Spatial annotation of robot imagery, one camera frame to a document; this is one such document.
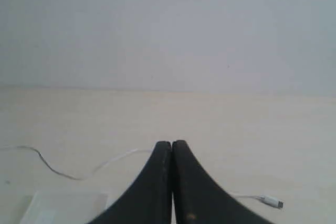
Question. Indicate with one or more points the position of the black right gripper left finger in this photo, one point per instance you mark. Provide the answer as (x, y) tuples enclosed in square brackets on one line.
[(149, 198)]

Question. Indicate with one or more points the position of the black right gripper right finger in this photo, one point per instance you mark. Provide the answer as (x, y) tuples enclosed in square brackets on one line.
[(198, 198)]

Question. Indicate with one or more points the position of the white wired earphones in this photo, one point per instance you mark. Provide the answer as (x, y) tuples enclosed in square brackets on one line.
[(265, 199)]

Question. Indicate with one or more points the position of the clear plastic storage case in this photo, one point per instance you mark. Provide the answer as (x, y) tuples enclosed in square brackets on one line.
[(65, 207)]

